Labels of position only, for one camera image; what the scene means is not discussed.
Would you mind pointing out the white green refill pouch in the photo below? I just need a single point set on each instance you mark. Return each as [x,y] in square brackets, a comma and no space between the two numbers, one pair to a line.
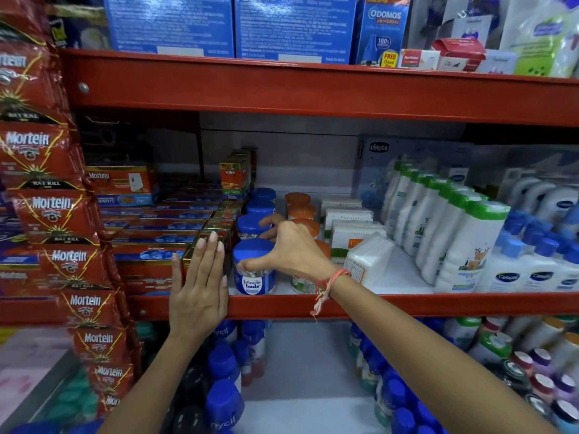
[540,36]

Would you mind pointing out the hanging blister cards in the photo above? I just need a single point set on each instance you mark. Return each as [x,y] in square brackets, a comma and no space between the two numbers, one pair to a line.
[470,17]

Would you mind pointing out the narrow blue repellent box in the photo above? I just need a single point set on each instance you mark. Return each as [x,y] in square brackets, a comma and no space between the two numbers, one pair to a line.
[382,31]

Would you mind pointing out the group of blue-capped white bottles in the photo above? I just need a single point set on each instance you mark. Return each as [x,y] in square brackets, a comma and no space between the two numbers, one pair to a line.
[529,266]

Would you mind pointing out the person's right thumb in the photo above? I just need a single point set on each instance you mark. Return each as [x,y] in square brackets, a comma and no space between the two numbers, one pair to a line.
[258,263]

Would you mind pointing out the person's left middle finger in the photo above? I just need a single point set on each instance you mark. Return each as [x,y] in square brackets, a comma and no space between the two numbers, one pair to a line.
[210,257]

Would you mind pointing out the small white red box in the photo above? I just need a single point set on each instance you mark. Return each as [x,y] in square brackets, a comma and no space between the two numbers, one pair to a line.
[418,59]

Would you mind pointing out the person's right hand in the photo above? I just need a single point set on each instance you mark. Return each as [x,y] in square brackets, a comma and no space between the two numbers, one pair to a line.
[296,253]

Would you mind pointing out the person's left forearm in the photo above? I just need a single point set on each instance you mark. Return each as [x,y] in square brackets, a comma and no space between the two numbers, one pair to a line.
[149,393]

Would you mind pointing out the stack of flat red boxes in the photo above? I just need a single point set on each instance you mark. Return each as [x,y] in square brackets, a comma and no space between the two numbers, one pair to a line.
[149,248]

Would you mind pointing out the orange thread wrist band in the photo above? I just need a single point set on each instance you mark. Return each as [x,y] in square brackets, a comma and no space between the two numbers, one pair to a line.
[334,277]

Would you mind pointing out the group of blue bottles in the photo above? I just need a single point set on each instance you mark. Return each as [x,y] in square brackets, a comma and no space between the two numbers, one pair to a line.
[393,393]

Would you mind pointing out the white cotton pad packet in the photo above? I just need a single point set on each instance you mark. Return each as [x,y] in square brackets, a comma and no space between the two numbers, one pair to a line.
[368,259]

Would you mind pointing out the orange-lid cotton bud jar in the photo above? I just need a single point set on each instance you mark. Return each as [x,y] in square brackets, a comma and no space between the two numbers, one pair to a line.
[302,285]
[297,198]
[310,226]
[302,211]

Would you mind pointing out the red white carton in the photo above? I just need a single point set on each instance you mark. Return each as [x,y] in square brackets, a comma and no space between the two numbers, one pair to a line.
[459,51]

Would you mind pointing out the person's left thumb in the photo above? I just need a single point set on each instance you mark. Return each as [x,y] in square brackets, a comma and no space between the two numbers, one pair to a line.
[225,291]

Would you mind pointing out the person's left hand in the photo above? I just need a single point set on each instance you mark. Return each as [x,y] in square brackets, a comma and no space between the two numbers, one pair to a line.
[199,302]

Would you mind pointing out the row of small red-green boxes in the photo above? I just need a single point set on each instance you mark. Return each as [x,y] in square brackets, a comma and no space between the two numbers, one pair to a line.
[233,173]

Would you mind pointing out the person's left little finger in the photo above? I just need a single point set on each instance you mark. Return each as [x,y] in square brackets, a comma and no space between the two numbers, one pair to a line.
[176,273]

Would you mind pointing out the grey baby product box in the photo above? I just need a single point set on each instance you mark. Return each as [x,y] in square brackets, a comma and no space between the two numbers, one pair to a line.
[384,162]

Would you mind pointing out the large blue carton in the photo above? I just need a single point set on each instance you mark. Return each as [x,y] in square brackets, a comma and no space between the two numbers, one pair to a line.
[294,27]
[172,22]

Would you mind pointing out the white cotton box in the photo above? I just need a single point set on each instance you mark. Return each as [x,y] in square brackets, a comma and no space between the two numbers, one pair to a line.
[348,216]
[339,203]
[353,234]

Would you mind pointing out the black yellow packet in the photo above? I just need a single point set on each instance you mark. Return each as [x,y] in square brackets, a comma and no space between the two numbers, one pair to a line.
[74,29]

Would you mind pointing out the pile of green packets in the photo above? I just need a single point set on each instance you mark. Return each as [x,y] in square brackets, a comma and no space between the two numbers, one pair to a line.
[72,400]

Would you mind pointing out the red repellent device box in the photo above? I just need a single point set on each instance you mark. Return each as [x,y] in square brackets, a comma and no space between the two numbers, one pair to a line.
[117,183]

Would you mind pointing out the red metal shelf rack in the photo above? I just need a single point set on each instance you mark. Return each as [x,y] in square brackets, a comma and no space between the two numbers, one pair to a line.
[316,90]

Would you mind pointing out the hanging strip of red sachets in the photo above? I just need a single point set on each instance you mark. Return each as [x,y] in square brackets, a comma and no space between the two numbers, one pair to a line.
[45,176]

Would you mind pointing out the person's right forearm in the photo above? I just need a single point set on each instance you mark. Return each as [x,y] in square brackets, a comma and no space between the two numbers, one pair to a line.
[429,357]

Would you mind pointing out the group of coloured-lid jars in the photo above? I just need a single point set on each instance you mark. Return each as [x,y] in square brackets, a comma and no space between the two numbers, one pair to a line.
[543,370]

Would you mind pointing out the stack of purple packets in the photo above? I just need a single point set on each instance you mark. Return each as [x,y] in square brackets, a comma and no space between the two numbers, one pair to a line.
[13,266]

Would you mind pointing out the group of blue-capped dark bottles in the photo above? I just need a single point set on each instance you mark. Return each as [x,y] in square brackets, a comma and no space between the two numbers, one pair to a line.
[224,393]

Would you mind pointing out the row of green-capped white bottles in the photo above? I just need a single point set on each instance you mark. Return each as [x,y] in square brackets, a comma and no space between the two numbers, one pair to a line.
[466,253]

